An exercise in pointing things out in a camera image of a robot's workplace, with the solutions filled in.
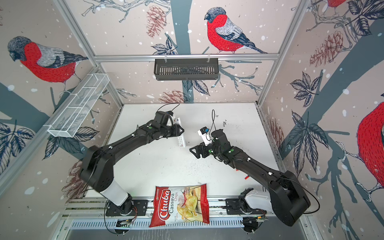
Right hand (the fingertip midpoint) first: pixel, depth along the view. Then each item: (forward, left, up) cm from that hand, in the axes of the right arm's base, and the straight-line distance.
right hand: (195, 148), depth 81 cm
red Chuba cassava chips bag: (-26, +6, -7) cm, 28 cm away
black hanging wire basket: (+55, +9, +16) cm, 58 cm away
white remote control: (+6, +9, 0) cm, 11 cm away
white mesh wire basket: (+2, +62, +20) cm, 65 cm away
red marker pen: (-10, -30, -14) cm, 34 cm away
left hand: (+10, +8, +3) cm, 13 cm away
